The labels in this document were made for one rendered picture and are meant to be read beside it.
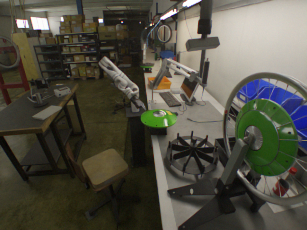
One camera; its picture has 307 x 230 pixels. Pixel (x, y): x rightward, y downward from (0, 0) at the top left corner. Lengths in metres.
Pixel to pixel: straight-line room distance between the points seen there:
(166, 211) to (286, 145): 0.62
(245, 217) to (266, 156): 0.42
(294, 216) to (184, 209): 0.59
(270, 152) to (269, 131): 0.08
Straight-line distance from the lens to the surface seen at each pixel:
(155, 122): 1.21
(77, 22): 6.76
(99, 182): 1.44
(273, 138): 0.65
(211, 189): 0.92
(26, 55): 7.94
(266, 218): 1.06
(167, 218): 0.89
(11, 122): 2.00
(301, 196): 0.67
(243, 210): 1.02
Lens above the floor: 1.72
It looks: 29 degrees down
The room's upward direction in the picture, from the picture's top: straight up
